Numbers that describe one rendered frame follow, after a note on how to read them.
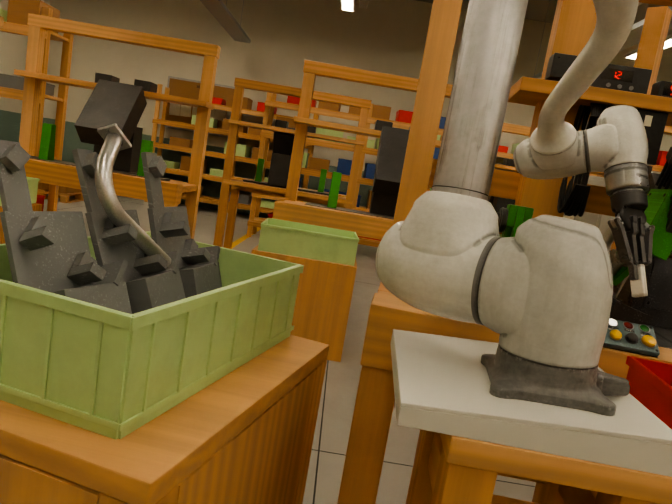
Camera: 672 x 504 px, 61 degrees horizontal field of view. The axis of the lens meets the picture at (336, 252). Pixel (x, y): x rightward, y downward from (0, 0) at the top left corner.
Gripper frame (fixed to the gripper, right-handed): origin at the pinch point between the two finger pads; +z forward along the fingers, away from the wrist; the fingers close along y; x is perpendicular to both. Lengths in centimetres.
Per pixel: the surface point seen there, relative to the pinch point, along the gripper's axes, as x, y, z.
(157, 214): 37, -98, -12
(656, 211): 5.0, 16.5, -19.9
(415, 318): 25.4, -41.8, 8.2
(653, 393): -13.3, -17.4, 24.2
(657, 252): 8.1, 19.4, -10.4
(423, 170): 61, -14, -45
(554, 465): -21, -50, 34
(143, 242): 28, -101, -3
